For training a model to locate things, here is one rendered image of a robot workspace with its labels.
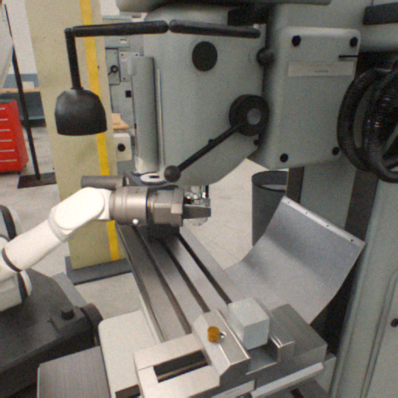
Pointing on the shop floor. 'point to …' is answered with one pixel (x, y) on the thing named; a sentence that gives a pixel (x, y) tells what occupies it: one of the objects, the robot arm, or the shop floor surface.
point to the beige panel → (91, 11)
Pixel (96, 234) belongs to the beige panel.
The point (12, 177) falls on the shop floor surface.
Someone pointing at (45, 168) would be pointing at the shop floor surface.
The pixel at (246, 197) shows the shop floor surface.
